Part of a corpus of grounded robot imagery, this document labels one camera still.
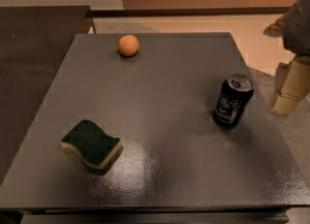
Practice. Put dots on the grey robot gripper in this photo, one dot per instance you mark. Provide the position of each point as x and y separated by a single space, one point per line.
298 29

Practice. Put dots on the dark pepsi can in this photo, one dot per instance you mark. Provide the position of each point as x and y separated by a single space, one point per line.
237 90

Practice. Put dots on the orange ball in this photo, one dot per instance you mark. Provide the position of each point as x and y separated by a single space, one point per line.
128 45

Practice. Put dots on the green yellow sponge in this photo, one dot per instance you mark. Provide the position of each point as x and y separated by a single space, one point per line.
92 145

